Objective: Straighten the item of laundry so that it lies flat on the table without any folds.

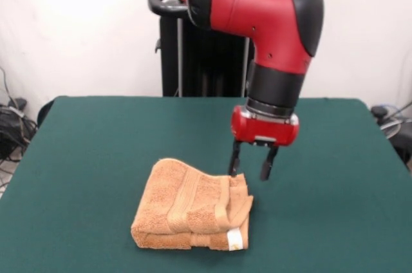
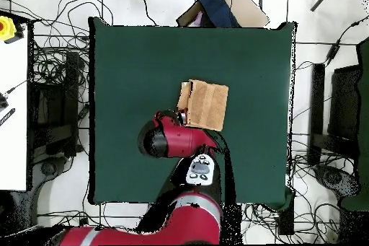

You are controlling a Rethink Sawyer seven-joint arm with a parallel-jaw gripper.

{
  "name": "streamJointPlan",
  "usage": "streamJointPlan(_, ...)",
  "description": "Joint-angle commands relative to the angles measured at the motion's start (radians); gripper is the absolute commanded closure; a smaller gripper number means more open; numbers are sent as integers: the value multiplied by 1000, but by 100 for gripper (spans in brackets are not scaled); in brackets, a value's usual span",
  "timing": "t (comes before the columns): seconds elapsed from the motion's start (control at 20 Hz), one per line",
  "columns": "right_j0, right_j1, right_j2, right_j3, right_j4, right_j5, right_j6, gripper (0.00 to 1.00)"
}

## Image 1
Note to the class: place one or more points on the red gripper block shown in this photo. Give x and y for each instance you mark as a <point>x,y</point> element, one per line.
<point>264,131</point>

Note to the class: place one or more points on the orange terry towel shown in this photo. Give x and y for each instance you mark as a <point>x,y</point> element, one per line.
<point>174,205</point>

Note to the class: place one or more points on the small black device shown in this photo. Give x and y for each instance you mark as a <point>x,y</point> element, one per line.
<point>379,112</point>
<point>17,103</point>

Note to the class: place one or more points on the grey round base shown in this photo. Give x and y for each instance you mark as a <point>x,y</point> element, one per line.
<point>391,128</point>

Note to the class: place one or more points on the dark green table cloth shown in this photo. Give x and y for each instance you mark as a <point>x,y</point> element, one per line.
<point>80,173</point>

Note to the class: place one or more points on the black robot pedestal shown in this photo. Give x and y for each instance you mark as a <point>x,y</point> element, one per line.
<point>170,60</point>

